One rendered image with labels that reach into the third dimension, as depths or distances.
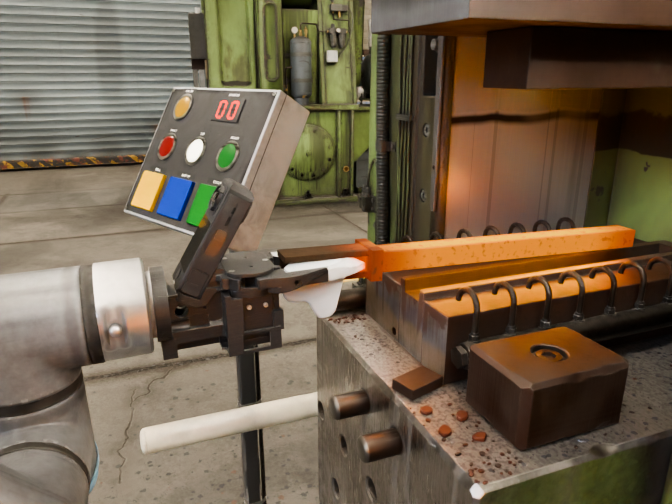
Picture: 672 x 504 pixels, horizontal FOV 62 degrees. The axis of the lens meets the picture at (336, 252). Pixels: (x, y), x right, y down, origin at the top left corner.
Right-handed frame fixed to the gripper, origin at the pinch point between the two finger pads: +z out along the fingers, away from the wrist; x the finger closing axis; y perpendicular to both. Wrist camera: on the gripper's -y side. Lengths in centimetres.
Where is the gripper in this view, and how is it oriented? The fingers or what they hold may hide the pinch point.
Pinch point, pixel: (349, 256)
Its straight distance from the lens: 58.4
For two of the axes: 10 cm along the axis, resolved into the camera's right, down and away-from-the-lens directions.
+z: 9.3, -1.2, 3.4
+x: 3.6, 2.9, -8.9
